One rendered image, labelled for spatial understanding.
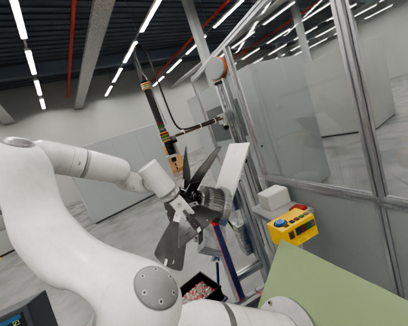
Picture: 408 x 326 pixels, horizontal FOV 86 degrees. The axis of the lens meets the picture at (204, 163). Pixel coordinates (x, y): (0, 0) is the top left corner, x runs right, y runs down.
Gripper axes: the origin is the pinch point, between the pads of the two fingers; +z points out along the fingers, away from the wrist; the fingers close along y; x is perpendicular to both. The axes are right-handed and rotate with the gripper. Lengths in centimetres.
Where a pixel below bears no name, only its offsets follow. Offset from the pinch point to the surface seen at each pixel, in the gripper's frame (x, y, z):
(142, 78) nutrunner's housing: -24, 21, -61
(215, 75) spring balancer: -78, 62, -45
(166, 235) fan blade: 15.1, 31.3, 8.9
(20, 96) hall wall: 226, 1178, -524
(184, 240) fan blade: 7.5, 0.6, 2.5
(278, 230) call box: -22.3, -16.8, 17.6
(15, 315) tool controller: 51, -18, -23
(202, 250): 5.2, 11.5, 18.5
